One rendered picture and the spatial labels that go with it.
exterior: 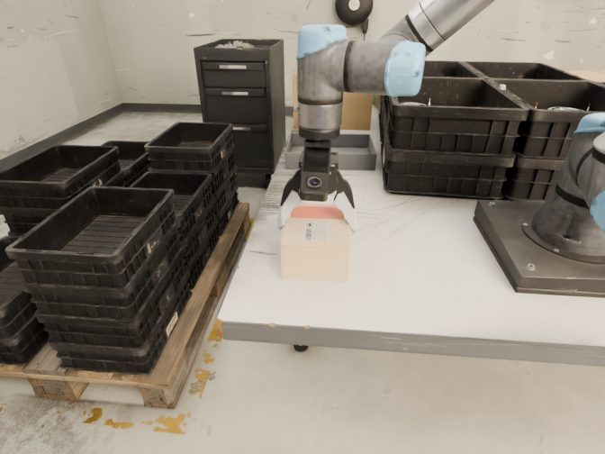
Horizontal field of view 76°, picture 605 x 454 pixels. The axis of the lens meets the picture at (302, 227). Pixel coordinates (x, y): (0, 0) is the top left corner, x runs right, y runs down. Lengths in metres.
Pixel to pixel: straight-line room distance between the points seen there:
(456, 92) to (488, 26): 3.32
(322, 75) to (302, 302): 0.36
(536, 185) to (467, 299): 0.46
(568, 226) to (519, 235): 0.08
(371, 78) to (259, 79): 1.91
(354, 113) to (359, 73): 0.95
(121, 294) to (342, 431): 0.77
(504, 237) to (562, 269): 0.11
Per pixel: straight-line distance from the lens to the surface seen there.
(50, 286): 1.23
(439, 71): 1.76
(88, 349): 1.35
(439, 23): 0.72
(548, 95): 1.45
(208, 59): 2.53
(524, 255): 0.81
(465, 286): 0.76
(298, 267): 0.70
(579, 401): 1.67
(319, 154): 0.65
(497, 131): 1.02
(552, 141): 1.07
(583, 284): 0.81
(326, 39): 0.62
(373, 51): 0.62
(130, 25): 4.98
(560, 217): 0.84
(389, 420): 1.39
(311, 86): 0.64
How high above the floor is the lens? 1.14
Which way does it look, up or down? 30 degrees down
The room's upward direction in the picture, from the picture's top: straight up
